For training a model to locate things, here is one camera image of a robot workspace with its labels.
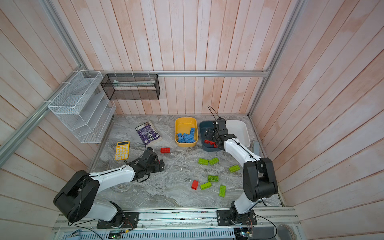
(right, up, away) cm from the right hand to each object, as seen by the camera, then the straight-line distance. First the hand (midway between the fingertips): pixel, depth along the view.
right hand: (210, 133), depth 93 cm
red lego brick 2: (+3, -7, +7) cm, 10 cm away
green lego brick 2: (+1, -26, -7) cm, 27 cm away
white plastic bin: (+25, +3, +19) cm, 31 cm away
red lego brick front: (-11, -30, -9) cm, 33 cm away
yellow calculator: (-58, -12, +5) cm, 60 cm away
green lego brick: (+2, -18, +2) cm, 18 cm away
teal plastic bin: (-2, -9, +4) cm, 10 cm away
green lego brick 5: (+14, -22, -3) cm, 26 cm away
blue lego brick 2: (-15, -3, +9) cm, 18 cm away
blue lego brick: (-11, +1, +17) cm, 20 cm away
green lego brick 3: (-4, -30, -10) cm, 31 cm away
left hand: (-33, -21, -2) cm, 39 cm away
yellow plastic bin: (-18, +6, +21) cm, 29 cm away
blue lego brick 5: (-19, -5, +8) cm, 21 cm away
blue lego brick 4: (-12, -5, +9) cm, 16 cm away
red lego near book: (-30, -11, +5) cm, 32 cm away
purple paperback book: (-43, -1, +13) cm, 45 cm away
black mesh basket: (-54, +33, +10) cm, 64 cm away
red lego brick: (-1, -6, +9) cm, 11 cm away
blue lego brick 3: (-20, -3, +10) cm, 22 cm away
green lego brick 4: (+5, -33, -10) cm, 35 cm away
